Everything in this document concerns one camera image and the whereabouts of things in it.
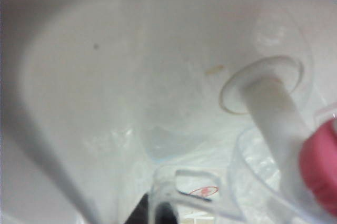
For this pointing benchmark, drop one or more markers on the clear plastic mug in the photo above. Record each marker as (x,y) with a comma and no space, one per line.
(234,181)

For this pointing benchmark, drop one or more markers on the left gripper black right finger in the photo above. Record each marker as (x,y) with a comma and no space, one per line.
(168,214)

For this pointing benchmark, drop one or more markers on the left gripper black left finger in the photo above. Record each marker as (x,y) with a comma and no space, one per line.
(143,213)

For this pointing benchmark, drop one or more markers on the white water dispenser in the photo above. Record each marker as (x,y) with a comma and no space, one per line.
(105,76)

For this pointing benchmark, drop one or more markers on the red hot water tap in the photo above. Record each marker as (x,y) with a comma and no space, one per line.
(273,108)

